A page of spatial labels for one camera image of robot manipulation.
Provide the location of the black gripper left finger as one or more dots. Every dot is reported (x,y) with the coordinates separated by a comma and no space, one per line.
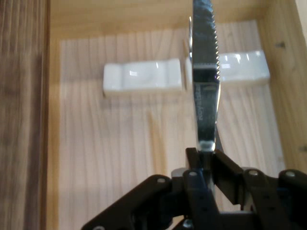
(168,203)

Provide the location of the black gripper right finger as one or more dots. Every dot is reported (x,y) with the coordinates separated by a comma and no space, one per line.
(271,203)

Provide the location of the serrated steel table knife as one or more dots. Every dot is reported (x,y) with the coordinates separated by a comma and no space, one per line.
(204,72)

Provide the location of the white ceramic cutlery rest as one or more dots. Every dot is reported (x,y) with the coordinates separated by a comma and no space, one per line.
(144,76)
(242,69)

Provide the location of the dark wooden drawer cabinet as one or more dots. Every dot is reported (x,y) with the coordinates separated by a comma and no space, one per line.
(21,95)

